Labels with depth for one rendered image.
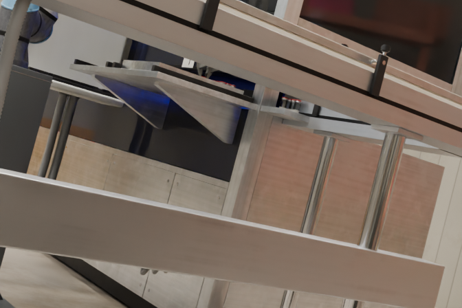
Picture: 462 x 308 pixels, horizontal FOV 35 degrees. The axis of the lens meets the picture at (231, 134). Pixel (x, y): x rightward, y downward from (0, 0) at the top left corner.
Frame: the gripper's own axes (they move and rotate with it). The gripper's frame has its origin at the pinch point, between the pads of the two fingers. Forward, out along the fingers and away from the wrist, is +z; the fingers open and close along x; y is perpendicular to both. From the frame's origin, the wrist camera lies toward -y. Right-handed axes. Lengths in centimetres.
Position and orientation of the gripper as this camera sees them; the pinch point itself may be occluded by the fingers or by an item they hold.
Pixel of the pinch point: (203, 74)
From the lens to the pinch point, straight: 253.2
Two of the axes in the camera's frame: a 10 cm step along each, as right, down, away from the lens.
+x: 7.9, 2.3, 5.7
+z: -2.5, 9.7, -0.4
